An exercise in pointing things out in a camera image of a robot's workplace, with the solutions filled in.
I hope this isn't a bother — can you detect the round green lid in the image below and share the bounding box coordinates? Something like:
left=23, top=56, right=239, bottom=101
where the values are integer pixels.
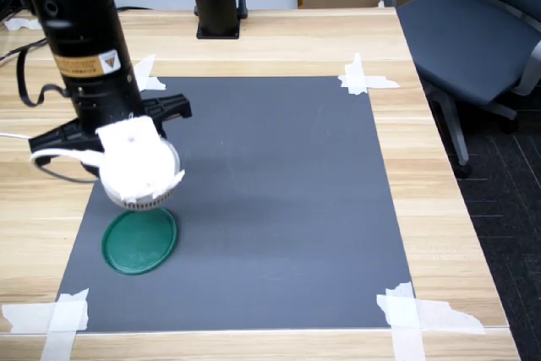
left=101, top=207, right=178, bottom=276

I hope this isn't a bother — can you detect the white tape piece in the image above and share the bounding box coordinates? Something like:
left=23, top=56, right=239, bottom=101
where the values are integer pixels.
left=133, top=54, right=167, bottom=93
left=1, top=287, right=90, bottom=361
left=337, top=52, right=401, bottom=96
left=375, top=281, right=486, bottom=361

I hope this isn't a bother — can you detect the dark grey mat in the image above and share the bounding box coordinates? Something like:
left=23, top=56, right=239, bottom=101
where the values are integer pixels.
left=55, top=75, right=418, bottom=334

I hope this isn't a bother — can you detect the small white tape scrap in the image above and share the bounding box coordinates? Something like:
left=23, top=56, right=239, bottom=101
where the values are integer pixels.
left=3, top=16, right=44, bottom=32

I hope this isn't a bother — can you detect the blue-grey office chair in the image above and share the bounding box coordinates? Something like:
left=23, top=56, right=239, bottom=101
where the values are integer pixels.
left=378, top=0, right=541, bottom=179

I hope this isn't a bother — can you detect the white camera cable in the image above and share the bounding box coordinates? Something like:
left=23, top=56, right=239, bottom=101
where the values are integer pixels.
left=0, top=131, right=106, bottom=167

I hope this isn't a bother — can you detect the white gripper camera box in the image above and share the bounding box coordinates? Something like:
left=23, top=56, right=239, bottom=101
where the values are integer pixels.
left=95, top=115, right=187, bottom=213

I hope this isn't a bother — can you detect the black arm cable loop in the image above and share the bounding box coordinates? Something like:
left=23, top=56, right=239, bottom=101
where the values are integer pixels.
left=15, top=42, right=72, bottom=109

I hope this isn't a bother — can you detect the black table cable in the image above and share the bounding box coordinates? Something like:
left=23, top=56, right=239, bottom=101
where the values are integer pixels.
left=0, top=37, right=48, bottom=67

